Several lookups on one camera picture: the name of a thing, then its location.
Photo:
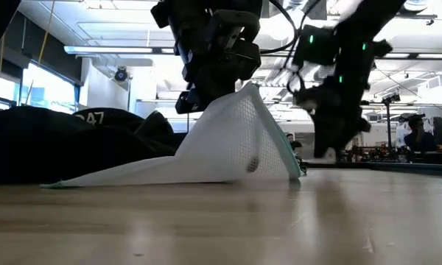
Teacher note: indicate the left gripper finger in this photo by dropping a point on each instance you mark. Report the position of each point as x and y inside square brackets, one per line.
[191, 103]

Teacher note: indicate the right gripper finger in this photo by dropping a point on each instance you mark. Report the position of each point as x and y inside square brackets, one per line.
[351, 130]
[324, 136]

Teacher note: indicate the white mesh pouch teal trim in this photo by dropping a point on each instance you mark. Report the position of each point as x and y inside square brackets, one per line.
[224, 147]

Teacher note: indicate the black fabric garment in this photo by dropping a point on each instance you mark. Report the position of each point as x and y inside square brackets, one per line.
[40, 147]

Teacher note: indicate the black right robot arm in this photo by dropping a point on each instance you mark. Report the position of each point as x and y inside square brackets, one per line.
[372, 14]

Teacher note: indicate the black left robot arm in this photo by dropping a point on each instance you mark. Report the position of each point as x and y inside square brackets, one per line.
[235, 3]

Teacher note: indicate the person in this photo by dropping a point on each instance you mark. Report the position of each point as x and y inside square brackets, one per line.
[420, 140]
[296, 145]

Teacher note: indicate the floral printed cloth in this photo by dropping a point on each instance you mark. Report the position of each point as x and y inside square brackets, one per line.
[401, 132]

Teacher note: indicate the background work table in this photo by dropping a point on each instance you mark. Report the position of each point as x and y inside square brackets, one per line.
[409, 167]

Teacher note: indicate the long ceiling light fixture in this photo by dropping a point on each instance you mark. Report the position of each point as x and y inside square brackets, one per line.
[107, 50]

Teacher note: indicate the black camera stand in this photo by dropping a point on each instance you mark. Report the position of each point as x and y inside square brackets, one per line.
[388, 125]

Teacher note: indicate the black security camera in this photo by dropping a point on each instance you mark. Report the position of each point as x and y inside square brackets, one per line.
[121, 74]

